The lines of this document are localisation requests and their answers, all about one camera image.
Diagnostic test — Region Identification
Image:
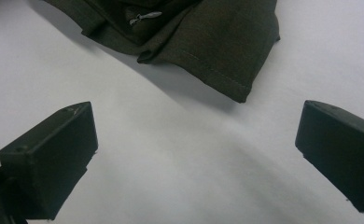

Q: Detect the white board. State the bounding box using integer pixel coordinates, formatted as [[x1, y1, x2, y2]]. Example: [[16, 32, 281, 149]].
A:
[[0, 0, 364, 224]]

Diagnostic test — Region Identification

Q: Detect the dark pleated skirt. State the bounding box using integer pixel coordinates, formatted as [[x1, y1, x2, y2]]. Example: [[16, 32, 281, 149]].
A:
[[43, 0, 281, 105]]

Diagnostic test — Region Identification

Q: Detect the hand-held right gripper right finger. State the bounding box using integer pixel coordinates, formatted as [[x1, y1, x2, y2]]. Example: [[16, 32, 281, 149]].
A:
[[294, 100, 364, 216]]

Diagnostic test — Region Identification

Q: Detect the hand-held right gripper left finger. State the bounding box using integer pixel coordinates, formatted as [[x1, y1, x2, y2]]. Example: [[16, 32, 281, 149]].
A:
[[0, 101, 99, 221]]

